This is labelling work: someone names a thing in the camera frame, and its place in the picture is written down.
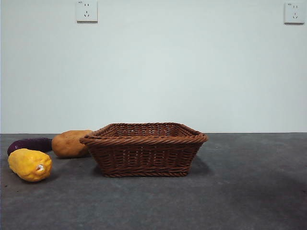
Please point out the purple eggplant with green stem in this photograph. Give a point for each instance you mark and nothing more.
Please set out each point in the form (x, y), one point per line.
(28, 143)

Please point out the white wall socket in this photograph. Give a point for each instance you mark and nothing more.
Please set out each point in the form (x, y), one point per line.
(87, 11)
(292, 13)

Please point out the brown woven wicker basket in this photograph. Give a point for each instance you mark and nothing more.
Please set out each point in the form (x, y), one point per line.
(144, 155)

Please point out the tan potato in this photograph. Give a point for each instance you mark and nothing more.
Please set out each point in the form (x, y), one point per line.
(68, 143)

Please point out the yellow corn cob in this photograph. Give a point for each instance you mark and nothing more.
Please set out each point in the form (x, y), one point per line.
(26, 165)

